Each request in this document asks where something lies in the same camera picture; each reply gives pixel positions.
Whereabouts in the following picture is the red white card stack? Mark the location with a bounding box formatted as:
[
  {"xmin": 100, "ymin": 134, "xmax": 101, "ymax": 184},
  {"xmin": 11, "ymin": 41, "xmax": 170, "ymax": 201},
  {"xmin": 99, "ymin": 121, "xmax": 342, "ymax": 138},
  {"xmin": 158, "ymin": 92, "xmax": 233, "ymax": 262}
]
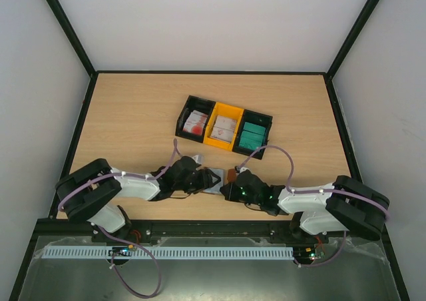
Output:
[{"xmin": 182, "ymin": 110, "xmax": 208, "ymax": 136}]

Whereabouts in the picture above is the brown leather card holder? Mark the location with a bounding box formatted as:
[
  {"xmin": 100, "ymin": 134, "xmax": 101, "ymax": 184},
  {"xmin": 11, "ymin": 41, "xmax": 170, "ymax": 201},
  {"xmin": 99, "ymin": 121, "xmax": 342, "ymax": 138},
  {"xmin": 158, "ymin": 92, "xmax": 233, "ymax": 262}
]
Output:
[{"xmin": 201, "ymin": 167, "xmax": 237, "ymax": 194}]

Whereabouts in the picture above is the black plastic bin right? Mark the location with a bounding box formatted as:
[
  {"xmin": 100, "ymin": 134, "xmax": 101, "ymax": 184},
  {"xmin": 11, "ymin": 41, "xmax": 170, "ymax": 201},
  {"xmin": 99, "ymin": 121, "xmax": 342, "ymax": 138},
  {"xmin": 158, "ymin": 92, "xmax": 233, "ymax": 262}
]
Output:
[{"xmin": 232, "ymin": 109, "xmax": 273, "ymax": 156}]

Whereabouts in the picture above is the black metal frame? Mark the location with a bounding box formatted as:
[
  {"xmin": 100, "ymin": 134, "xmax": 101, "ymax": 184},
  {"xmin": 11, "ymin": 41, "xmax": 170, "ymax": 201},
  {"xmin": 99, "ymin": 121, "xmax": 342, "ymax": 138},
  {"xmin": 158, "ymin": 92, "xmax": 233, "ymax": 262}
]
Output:
[{"xmin": 8, "ymin": 0, "xmax": 410, "ymax": 301}]

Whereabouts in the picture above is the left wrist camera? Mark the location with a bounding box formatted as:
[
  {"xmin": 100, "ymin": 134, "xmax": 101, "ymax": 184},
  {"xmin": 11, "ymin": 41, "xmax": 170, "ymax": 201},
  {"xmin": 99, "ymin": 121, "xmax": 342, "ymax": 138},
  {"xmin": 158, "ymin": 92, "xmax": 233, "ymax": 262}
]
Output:
[{"xmin": 192, "ymin": 154, "xmax": 204, "ymax": 165}]

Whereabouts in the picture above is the black plastic bin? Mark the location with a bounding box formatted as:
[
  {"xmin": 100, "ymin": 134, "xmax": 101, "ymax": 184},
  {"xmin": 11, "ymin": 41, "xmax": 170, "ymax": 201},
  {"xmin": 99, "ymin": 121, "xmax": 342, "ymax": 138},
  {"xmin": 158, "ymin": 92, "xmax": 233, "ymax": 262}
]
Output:
[
  {"xmin": 232, "ymin": 109, "xmax": 273, "ymax": 156},
  {"xmin": 175, "ymin": 95, "xmax": 216, "ymax": 143}
]

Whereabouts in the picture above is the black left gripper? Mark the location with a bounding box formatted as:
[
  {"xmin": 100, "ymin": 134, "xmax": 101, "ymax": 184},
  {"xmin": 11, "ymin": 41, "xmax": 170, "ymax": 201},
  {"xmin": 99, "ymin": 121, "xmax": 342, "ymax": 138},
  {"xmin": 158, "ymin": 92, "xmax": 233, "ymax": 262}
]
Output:
[{"xmin": 174, "ymin": 169, "xmax": 221, "ymax": 194}]

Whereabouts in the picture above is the black plastic bin left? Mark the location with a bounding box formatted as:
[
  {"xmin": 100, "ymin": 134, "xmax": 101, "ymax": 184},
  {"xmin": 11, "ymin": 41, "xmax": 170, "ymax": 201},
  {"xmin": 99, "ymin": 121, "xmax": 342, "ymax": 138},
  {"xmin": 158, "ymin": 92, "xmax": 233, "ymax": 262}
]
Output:
[{"xmin": 175, "ymin": 95, "xmax": 216, "ymax": 143}]

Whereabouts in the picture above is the yellow plastic bin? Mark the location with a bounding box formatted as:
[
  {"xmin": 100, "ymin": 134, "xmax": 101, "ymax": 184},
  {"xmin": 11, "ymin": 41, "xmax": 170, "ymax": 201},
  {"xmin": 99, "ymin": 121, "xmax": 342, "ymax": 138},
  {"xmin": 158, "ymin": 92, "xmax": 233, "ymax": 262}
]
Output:
[{"xmin": 203, "ymin": 103, "xmax": 244, "ymax": 151}]

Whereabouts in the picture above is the green card stack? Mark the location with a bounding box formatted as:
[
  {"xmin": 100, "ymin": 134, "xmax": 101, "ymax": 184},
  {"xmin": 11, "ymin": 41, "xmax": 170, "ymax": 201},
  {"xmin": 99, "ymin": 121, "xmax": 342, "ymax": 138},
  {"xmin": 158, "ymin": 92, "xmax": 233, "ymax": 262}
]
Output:
[{"xmin": 238, "ymin": 122, "xmax": 266, "ymax": 151}]

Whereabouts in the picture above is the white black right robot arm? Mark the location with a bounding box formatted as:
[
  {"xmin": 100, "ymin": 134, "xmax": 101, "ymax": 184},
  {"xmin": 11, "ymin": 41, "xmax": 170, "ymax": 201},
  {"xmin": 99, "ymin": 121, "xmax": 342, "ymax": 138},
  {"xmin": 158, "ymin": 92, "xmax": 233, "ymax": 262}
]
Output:
[{"xmin": 220, "ymin": 170, "xmax": 390, "ymax": 242}]

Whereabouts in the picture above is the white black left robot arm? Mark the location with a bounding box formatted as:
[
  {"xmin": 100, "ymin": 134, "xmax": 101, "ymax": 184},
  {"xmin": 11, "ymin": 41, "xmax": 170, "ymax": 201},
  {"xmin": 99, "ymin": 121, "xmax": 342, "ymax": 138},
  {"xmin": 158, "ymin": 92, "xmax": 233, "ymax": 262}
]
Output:
[{"xmin": 56, "ymin": 156, "xmax": 224, "ymax": 239}]

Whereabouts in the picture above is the light blue cable duct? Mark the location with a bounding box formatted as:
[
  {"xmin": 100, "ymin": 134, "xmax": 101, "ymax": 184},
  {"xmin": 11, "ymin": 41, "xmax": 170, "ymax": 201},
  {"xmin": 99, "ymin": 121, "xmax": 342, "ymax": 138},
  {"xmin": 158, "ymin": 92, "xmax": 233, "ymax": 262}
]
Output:
[{"xmin": 39, "ymin": 246, "xmax": 294, "ymax": 260}]

